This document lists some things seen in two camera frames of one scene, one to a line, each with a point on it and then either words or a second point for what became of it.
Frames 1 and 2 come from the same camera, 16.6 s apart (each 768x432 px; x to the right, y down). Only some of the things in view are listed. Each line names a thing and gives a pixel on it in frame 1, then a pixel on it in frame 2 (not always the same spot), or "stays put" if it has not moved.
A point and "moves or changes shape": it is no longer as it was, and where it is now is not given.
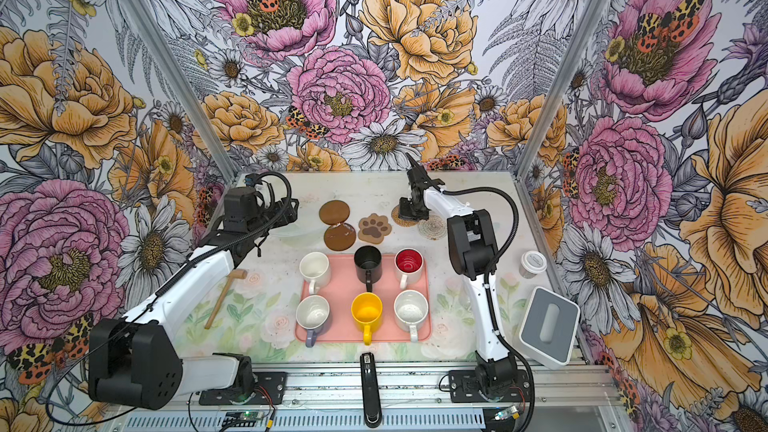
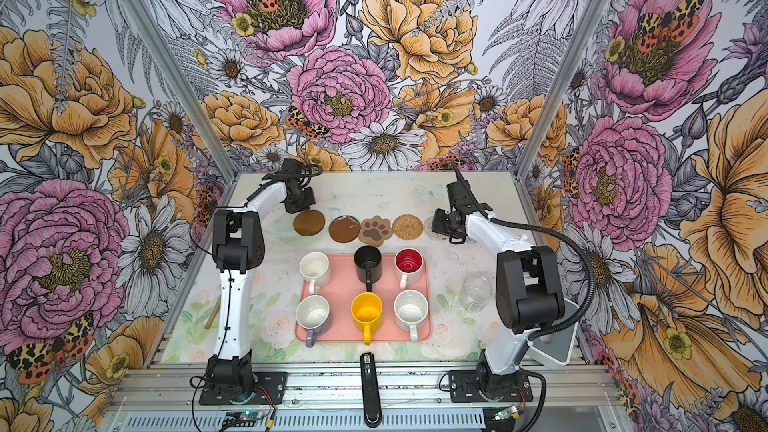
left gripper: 285,211 → 310,201
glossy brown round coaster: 339,237 moves or changes shape
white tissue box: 547,329 stays put
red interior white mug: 408,265 stays put
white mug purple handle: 312,313 stays put
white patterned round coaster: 433,228 stays put
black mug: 368,261 stays put
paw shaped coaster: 373,228 stays put
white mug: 315,269 stays put
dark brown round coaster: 334,212 → 309,223
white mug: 410,312 stays put
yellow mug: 366,309 stays put
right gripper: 405,214 → 438,227
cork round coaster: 395,214 moves or changes shape
